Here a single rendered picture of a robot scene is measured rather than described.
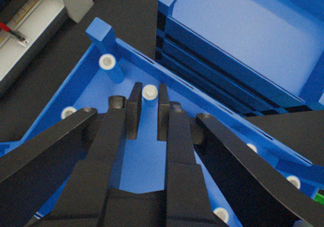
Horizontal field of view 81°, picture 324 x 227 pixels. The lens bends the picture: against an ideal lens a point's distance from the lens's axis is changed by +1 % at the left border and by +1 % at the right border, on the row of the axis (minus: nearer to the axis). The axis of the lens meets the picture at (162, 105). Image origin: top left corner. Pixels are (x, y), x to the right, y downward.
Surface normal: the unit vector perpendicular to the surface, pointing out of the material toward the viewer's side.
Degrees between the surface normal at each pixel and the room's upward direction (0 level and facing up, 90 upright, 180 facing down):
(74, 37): 0
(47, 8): 21
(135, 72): 0
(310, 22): 0
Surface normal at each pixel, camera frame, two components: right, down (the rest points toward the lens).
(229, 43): 0.06, -0.11
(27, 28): 0.34, 0.11
